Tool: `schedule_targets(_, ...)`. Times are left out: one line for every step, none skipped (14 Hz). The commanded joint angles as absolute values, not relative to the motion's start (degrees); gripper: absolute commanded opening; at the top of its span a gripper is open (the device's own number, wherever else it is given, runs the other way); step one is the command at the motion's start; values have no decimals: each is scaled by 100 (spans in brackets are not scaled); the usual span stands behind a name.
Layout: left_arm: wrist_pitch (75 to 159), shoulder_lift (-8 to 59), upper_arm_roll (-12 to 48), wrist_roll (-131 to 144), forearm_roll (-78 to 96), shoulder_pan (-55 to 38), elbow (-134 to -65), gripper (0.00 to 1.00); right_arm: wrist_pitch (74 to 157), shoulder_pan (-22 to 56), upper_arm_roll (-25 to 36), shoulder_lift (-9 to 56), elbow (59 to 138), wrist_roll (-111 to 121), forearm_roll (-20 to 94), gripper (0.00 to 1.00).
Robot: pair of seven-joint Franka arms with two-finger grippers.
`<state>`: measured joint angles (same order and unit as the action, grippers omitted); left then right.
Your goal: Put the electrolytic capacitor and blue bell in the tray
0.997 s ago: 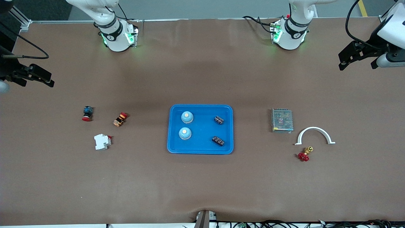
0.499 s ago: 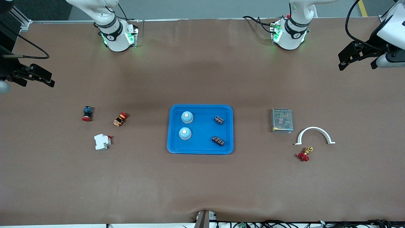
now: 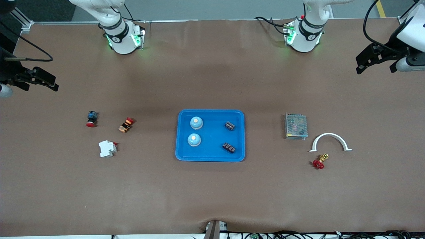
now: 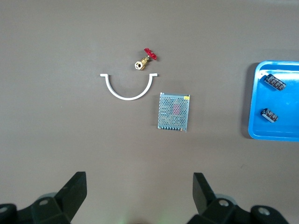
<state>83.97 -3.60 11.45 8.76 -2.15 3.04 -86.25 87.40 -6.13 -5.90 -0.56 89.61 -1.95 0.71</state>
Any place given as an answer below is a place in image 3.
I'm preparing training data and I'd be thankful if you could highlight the metal table clamp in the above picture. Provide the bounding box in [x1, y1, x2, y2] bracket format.
[203, 220, 228, 239]

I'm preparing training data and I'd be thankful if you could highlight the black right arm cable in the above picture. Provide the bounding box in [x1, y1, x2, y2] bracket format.
[0, 21, 54, 62]

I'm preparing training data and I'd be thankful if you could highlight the black cable bundle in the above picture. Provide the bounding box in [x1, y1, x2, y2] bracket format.
[226, 230, 425, 239]

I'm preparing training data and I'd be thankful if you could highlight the white semicircular bracket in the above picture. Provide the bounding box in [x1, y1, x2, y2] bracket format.
[309, 133, 352, 153]

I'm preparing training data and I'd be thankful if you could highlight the black base cable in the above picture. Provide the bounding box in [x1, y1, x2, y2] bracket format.
[254, 16, 291, 35]

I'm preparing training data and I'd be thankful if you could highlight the orange red selector switch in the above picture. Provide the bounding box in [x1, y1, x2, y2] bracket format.
[119, 117, 135, 133]

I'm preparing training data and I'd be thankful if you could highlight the white circuit breaker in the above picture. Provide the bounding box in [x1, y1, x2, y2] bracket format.
[99, 140, 118, 158]

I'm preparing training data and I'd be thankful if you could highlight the blue plastic tray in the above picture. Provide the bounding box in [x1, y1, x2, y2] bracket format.
[175, 109, 245, 162]

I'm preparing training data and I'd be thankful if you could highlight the red emergency stop button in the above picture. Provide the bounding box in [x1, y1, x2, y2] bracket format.
[86, 111, 99, 128]

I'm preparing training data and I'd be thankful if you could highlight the aluminium frame profile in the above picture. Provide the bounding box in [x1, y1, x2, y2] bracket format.
[12, 7, 34, 31]

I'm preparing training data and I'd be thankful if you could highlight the brass valve red handwheel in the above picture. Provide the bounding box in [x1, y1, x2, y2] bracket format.
[312, 153, 329, 170]

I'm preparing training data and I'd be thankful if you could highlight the metal mesh power supply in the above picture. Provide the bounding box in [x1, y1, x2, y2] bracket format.
[284, 113, 308, 140]

